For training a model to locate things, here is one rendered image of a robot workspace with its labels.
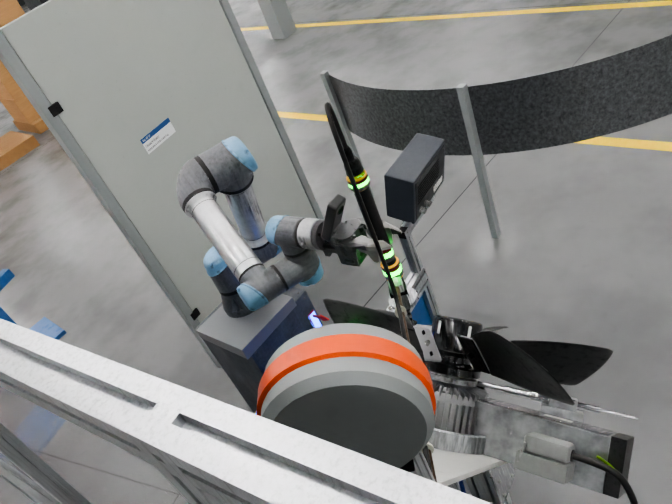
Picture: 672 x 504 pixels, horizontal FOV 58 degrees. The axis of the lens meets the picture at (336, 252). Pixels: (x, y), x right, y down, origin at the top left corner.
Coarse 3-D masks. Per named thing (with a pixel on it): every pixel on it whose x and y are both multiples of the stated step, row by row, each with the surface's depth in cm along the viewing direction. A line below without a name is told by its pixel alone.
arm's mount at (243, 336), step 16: (272, 304) 207; (288, 304) 205; (208, 320) 212; (224, 320) 209; (240, 320) 206; (256, 320) 203; (272, 320) 201; (208, 336) 205; (224, 336) 202; (240, 336) 199; (256, 336) 197; (240, 352) 196
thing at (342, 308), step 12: (324, 300) 136; (336, 300) 138; (336, 312) 133; (348, 312) 134; (360, 312) 137; (372, 312) 139; (372, 324) 134; (384, 324) 137; (396, 324) 139; (408, 324) 142; (420, 348) 139
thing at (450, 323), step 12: (432, 324) 148; (444, 324) 143; (456, 324) 142; (468, 324) 142; (480, 324) 144; (444, 336) 143; (456, 336) 142; (444, 348) 143; (456, 348) 142; (444, 360) 144; (456, 360) 143; (468, 360) 145; (444, 372) 141; (456, 372) 140; (468, 372) 141; (480, 372) 144
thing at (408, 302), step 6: (402, 282) 137; (390, 288) 135; (402, 288) 135; (408, 288) 146; (390, 294) 137; (402, 294) 137; (414, 294) 144; (390, 300) 145; (402, 300) 140; (408, 300) 140; (414, 300) 142; (408, 306) 141
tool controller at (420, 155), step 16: (416, 144) 213; (432, 144) 212; (400, 160) 208; (416, 160) 207; (432, 160) 208; (384, 176) 204; (400, 176) 202; (416, 176) 201; (432, 176) 212; (400, 192) 205; (416, 192) 204; (432, 192) 218; (400, 208) 211; (416, 208) 209
